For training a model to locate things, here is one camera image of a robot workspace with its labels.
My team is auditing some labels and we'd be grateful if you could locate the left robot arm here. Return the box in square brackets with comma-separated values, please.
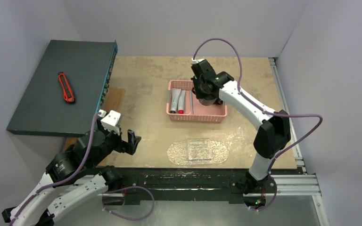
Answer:
[2, 129, 141, 226]

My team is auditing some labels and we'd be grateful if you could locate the grey toothbrush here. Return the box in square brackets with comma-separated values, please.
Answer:
[189, 90, 194, 115]

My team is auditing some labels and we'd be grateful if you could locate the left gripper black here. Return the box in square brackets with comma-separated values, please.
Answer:
[89, 117, 141, 168]

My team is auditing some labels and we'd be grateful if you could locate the red utility knife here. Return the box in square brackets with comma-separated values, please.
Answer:
[58, 72, 75, 104]

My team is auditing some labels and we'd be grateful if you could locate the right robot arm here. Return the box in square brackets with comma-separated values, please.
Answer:
[191, 59, 291, 192]

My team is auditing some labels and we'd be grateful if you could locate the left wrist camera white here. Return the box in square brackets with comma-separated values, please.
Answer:
[98, 109, 122, 135]

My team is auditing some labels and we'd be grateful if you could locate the purple cable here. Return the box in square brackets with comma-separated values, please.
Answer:
[9, 112, 102, 226]
[192, 38, 323, 213]

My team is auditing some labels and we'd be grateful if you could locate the clear textured oval tray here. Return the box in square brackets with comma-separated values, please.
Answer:
[167, 138, 229, 166]

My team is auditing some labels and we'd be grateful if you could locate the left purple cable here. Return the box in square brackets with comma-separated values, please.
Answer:
[9, 112, 102, 226]

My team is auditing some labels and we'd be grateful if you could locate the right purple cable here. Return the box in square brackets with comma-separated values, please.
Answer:
[192, 38, 323, 213]

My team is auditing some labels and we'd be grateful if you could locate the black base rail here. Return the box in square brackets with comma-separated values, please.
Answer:
[65, 167, 304, 207]

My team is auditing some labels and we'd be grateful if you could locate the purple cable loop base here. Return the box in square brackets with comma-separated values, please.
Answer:
[102, 186, 155, 221]

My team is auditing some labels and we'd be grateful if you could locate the white toothpaste tube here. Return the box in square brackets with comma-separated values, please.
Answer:
[169, 89, 181, 113]

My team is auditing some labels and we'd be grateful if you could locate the red cap toothpaste tube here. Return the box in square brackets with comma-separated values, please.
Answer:
[177, 90, 186, 114]

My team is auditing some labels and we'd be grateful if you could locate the pink plastic basket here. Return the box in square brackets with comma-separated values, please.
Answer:
[166, 80, 228, 123]

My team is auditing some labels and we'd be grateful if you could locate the aluminium frame rail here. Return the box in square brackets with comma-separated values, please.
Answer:
[267, 58, 330, 226]

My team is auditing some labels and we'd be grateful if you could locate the clear plastic soap dish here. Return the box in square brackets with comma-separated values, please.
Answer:
[187, 138, 213, 161]

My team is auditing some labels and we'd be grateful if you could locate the dark grey network switch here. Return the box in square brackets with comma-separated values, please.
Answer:
[7, 40, 118, 137]

